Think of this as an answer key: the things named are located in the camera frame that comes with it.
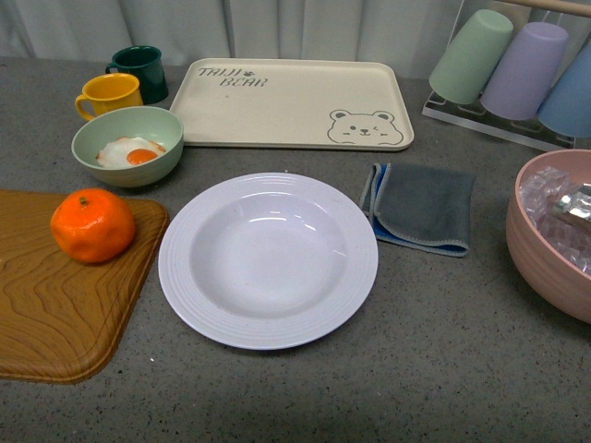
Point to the white ridged plate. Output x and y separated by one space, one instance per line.
268 261

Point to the orange mandarin fruit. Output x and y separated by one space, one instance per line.
93 225

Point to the beige bear serving tray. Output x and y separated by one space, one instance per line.
292 104

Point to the grey blue folded cloth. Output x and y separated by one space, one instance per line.
420 207

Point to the light green bowl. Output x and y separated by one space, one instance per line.
151 123

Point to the toy fried egg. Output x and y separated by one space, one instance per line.
127 152

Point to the dark green mug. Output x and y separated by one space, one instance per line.
145 63

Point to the grey curtain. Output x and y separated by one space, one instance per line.
408 36

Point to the yellow mug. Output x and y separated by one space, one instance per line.
107 93

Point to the green plastic cup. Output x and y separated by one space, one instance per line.
471 57

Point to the clear fake ice cubes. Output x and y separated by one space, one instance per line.
538 194

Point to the pink bowl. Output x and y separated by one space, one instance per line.
551 275

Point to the wooden cutting board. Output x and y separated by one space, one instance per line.
61 321

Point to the purple plastic cup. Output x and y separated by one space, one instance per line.
524 75

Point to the metal ice scoop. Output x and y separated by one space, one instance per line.
574 207

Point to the blue plastic cup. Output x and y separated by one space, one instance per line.
566 110

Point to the white wire cup rack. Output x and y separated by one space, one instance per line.
474 116

